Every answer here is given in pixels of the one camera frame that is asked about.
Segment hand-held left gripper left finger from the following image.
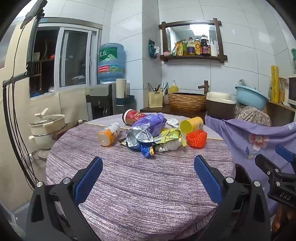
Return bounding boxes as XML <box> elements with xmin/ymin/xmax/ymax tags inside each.
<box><xmin>25</xmin><ymin>157</ymin><xmax>103</xmax><ymax>241</ymax></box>

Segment red paper cup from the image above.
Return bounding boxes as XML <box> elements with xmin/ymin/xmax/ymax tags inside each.
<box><xmin>122</xmin><ymin>109</ymin><xmax>147</xmax><ymax>127</ymax></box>

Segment glass jar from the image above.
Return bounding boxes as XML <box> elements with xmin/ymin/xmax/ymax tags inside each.
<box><xmin>279</xmin><ymin>77</ymin><xmax>288</xmax><ymax>102</ymax></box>

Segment grey water dispenser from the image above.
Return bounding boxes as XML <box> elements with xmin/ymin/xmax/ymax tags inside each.
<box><xmin>85</xmin><ymin>83</ymin><xmax>130</xmax><ymax>120</ymax></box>

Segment blue water jug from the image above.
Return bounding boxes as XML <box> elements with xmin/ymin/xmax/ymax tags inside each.
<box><xmin>97</xmin><ymin>43</ymin><xmax>126</xmax><ymax>84</ymax></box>

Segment orange white plastic bottle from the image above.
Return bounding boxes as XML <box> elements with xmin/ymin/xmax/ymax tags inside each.
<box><xmin>97</xmin><ymin>122</ymin><xmax>121</xmax><ymax>146</ymax></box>

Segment green wipes pack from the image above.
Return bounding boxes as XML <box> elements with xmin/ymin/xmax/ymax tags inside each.
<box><xmin>148</xmin><ymin>39</ymin><xmax>160</xmax><ymax>59</ymax></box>

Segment brown patterned cloth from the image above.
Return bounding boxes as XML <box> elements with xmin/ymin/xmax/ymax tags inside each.
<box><xmin>235</xmin><ymin>103</ymin><xmax>272</xmax><ymax>127</ymax></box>

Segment brown wooden board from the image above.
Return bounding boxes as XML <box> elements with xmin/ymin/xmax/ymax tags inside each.
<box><xmin>52</xmin><ymin>119</ymin><xmax>88</xmax><ymax>141</ymax></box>

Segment sliding window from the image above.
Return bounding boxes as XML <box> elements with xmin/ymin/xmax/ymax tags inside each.
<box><xmin>29</xmin><ymin>17</ymin><xmax>103</xmax><ymax>99</ymax></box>

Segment orange foam net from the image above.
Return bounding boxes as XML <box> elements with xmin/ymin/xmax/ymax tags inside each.
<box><xmin>186</xmin><ymin>130</ymin><xmax>208</xmax><ymax>149</ymax></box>

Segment white plastic bag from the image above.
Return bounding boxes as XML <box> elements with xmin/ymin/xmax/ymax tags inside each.
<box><xmin>236</xmin><ymin>78</ymin><xmax>253</xmax><ymax>88</ymax></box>

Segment dark soy sauce bottle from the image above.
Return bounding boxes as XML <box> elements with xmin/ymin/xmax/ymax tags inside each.
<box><xmin>200</xmin><ymin>35</ymin><xmax>211</xmax><ymax>56</ymax></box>

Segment black phone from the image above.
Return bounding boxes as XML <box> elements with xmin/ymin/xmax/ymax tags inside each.
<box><xmin>20</xmin><ymin>0</ymin><xmax>48</xmax><ymax>29</ymax></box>

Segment cream stacked pot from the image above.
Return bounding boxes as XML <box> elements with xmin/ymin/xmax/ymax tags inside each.
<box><xmin>29</xmin><ymin>108</ymin><xmax>66</xmax><ymax>163</ymax></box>

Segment wooden framed mirror shelf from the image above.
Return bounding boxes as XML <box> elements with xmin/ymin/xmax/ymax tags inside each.
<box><xmin>159</xmin><ymin>18</ymin><xmax>228</xmax><ymax>64</ymax></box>

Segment woven basin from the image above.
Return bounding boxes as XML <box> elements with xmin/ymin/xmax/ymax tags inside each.
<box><xmin>168</xmin><ymin>92</ymin><xmax>207</xmax><ymax>111</ymax></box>

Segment silver blue foil bag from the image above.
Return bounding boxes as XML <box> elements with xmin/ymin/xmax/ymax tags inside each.
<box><xmin>125</xmin><ymin>127</ymin><xmax>158</xmax><ymax>159</ymax></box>

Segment dark wooden counter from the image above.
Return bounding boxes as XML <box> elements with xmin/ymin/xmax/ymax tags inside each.
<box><xmin>140</xmin><ymin>104</ymin><xmax>206</xmax><ymax>118</ymax></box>

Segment amber sauce bottle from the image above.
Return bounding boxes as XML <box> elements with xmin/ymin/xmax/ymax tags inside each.
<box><xmin>194</xmin><ymin>37</ymin><xmax>202</xmax><ymax>55</ymax></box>

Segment paper cup dispenser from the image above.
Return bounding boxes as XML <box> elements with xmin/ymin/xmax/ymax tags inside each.
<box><xmin>115</xmin><ymin>78</ymin><xmax>136</xmax><ymax>107</ymax></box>

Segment dark round bin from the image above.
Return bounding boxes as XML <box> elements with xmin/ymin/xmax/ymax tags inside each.
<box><xmin>217</xmin><ymin>163</ymin><xmax>257</xmax><ymax>216</ymax></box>

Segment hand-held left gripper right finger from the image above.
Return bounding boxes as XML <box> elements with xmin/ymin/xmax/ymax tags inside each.
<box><xmin>194</xmin><ymin>155</ymin><xmax>271</xmax><ymax>241</ymax></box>

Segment black cables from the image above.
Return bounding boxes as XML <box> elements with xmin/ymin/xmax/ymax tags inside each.
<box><xmin>2</xmin><ymin>80</ymin><xmax>40</xmax><ymax>190</ymax></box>

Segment light wooden shelf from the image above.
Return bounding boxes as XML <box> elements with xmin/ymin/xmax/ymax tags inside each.
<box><xmin>266</xmin><ymin>101</ymin><xmax>296</xmax><ymax>127</ymax></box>

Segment yellow oil pouch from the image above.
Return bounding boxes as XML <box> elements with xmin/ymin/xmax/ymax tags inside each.
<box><xmin>172</xmin><ymin>42</ymin><xmax>183</xmax><ymax>56</ymax></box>

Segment light blue plastic basin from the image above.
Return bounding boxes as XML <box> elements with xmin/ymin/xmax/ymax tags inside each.
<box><xmin>235</xmin><ymin>85</ymin><xmax>270</xmax><ymax>111</ymax></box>

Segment brown cream rice cooker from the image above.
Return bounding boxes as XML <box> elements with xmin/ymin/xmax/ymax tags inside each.
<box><xmin>205</xmin><ymin>91</ymin><xmax>237</xmax><ymax>120</ymax></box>

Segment yellow plastic cup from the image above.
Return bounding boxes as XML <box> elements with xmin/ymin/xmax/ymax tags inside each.
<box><xmin>180</xmin><ymin>116</ymin><xmax>204</xmax><ymax>135</ymax></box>

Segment white tissue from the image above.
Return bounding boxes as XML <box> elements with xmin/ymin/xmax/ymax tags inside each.
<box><xmin>166</xmin><ymin>118</ymin><xmax>179</xmax><ymax>129</ymax></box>
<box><xmin>155</xmin><ymin>139</ymin><xmax>181</xmax><ymax>153</ymax></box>

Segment purple label oil bottle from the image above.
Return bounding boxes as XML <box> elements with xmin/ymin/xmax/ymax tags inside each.
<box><xmin>187</xmin><ymin>37</ymin><xmax>195</xmax><ymax>55</ymax></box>

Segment yellow snack packet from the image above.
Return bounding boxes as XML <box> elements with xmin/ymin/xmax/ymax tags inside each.
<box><xmin>153</xmin><ymin>128</ymin><xmax>187</xmax><ymax>147</ymax></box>

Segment bamboo faucet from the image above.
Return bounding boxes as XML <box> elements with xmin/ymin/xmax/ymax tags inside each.
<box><xmin>198</xmin><ymin>80</ymin><xmax>210</xmax><ymax>95</ymax></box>

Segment black phone stand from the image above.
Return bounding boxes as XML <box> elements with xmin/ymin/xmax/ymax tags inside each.
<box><xmin>2</xmin><ymin>7</ymin><xmax>45</xmax><ymax>88</ymax></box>

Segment white microwave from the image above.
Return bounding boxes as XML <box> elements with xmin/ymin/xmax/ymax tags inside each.
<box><xmin>287</xmin><ymin>75</ymin><xmax>296</xmax><ymax>106</ymax></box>

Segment beige cloth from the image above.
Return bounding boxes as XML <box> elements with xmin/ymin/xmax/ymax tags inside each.
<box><xmin>29</xmin><ymin>88</ymin><xmax>87</xmax><ymax>130</ymax></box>

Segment bundle of chopsticks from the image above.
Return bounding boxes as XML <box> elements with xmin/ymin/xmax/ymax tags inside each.
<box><xmin>148</xmin><ymin>81</ymin><xmax>169</xmax><ymax>93</ymax></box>

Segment purple floral cloth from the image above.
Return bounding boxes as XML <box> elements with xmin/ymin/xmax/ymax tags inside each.
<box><xmin>205</xmin><ymin>115</ymin><xmax>296</xmax><ymax>209</ymax></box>

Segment cream chopstick holder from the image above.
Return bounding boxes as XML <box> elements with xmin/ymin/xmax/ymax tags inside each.
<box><xmin>148</xmin><ymin>91</ymin><xmax>163</xmax><ymax>108</ymax></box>

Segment yellow roll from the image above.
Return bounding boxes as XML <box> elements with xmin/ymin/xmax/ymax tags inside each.
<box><xmin>270</xmin><ymin>65</ymin><xmax>280</xmax><ymax>103</ymax></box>

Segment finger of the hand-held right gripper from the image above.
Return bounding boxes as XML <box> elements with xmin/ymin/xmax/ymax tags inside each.
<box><xmin>275</xmin><ymin>145</ymin><xmax>296</xmax><ymax>173</ymax></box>
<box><xmin>255</xmin><ymin>154</ymin><xmax>285</xmax><ymax>180</ymax></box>

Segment purple plastic bag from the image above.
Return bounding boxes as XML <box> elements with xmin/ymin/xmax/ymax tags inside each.
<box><xmin>132</xmin><ymin>113</ymin><xmax>167</xmax><ymax>137</ymax></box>

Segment person's right hand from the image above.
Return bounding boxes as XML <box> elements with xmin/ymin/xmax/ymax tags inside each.
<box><xmin>272</xmin><ymin>204</ymin><xmax>296</xmax><ymax>232</ymax></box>

